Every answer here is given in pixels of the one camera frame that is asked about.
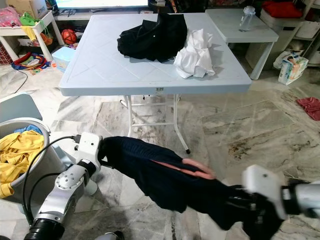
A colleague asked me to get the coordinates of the yellow printed shirt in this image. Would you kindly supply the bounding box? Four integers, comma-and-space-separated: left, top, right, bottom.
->
0, 130, 42, 198

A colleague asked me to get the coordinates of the dark navy garment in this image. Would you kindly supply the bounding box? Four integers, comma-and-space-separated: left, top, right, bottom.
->
102, 136, 276, 236

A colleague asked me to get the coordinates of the pink plastic clothes hanger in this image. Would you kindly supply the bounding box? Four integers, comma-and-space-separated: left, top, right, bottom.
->
152, 158, 215, 181

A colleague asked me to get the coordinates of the grey plastic bucket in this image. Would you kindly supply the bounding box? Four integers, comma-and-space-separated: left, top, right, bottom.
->
0, 117, 53, 201

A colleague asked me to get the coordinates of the blue cloth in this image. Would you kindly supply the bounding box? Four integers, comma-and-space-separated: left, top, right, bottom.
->
12, 125, 43, 136

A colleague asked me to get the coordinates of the light blue kids chair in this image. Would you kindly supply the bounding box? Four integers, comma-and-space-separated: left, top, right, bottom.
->
0, 94, 101, 226

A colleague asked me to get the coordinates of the maroon cloth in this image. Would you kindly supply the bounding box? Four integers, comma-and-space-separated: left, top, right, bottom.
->
296, 96, 320, 121

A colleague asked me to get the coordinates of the silver left robot leg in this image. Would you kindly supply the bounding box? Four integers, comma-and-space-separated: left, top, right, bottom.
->
92, 231, 126, 240

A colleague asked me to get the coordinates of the printed diaper package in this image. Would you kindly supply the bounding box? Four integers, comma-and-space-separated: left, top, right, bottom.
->
277, 52, 309, 85

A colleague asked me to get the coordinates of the colourful toy hoop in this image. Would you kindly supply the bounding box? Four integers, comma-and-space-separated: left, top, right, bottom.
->
11, 51, 48, 71

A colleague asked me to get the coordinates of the white garment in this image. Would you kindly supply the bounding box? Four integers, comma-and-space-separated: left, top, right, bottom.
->
173, 28, 217, 79

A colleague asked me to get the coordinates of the light blue plastic box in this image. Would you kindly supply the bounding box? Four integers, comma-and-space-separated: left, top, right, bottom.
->
52, 46, 76, 73

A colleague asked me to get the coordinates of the white plastic bin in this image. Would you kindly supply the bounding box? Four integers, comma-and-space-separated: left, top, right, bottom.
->
260, 9, 320, 53

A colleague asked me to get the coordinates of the small yellow cloth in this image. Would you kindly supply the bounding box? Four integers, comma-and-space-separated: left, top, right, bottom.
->
25, 25, 41, 42

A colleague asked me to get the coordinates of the clear plastic bottle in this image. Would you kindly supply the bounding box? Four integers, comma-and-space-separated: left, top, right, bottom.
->
238, 5, 257, 32

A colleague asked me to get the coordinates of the white side table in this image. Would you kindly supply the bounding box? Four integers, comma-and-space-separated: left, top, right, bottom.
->
205, 8, 280, 81

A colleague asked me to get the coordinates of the pink bag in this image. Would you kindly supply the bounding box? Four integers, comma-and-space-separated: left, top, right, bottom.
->
0, 6, 22, 27

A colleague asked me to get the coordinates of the green toy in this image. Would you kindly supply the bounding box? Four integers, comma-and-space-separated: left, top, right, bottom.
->
19, 11, 42, 27

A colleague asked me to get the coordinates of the red ball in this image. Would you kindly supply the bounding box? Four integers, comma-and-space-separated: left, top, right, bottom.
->
61, 28, 78, 45

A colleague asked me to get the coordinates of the black garment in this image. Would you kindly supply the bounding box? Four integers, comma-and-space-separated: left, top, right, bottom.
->
117, 12, 188, 63

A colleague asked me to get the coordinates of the light blue folding table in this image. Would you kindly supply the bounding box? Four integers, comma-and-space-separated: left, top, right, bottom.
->
58, 12, 252, 154

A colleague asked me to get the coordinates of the red cushion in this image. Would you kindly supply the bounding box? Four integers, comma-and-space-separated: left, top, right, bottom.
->
261, 1, 304, 19

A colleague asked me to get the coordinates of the white kids table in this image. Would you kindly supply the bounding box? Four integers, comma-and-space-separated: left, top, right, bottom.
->
0, 10, 63, 66

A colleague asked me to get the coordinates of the cardboard box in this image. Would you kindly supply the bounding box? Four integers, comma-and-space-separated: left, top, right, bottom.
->
21, 0, 48, 16

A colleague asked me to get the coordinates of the television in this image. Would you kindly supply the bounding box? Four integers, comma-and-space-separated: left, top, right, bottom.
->
54, 0, 151, 10

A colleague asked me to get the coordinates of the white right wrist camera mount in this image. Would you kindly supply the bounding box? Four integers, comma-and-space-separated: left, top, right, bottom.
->
242, 164, 288, 218

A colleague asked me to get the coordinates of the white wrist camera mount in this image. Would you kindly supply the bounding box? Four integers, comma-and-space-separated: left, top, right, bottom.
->
242, 164, 288, 218
76, 132, 103, 168

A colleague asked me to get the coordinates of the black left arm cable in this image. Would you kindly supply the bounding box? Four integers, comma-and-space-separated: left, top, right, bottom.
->
21, 135, 81, 221
32, 172, 68, 216

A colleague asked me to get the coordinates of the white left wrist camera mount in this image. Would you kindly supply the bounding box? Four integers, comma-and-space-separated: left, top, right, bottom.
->
76, 132, 103, 168

